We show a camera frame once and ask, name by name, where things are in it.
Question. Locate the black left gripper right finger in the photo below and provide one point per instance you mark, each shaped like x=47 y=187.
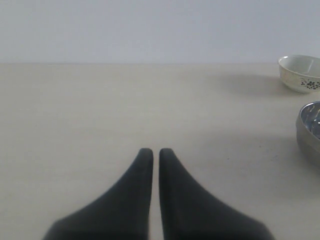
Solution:
x=190 y=212

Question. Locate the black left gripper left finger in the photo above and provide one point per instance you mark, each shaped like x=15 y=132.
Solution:
x=121 y=213

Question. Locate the smooth steel bowl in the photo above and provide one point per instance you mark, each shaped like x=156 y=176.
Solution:
x=308 y=132

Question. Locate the cream floral ceramic bowl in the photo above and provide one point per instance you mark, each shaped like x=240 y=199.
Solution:
x=300 y=73

